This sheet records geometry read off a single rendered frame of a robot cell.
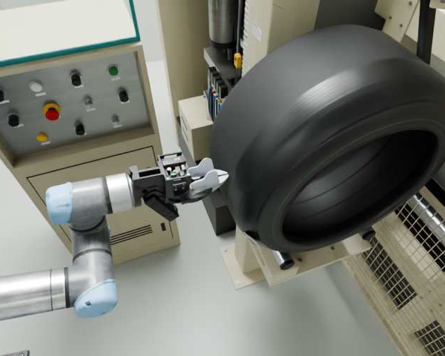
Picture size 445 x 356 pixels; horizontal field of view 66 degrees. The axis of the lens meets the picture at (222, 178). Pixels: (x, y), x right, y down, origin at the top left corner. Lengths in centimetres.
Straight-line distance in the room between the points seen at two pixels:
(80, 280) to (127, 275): 137
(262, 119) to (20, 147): 97
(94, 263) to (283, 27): 68
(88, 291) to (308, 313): 145
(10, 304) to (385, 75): 76
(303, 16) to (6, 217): 214
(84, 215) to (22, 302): 17
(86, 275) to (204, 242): 144
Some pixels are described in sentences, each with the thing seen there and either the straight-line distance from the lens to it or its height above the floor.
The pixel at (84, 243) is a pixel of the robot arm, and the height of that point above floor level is 122.
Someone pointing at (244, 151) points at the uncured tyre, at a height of 132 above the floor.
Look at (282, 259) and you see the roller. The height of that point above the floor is 92.
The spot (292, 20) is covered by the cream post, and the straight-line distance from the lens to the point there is 93.
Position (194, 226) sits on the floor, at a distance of 215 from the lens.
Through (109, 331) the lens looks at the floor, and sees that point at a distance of 198.
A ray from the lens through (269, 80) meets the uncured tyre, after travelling 73.
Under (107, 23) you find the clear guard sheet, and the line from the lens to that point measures 115.
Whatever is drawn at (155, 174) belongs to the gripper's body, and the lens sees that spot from 70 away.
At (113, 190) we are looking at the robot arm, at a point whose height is 131.
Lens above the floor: 183
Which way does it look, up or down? 51 degrees down
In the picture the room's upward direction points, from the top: straight up
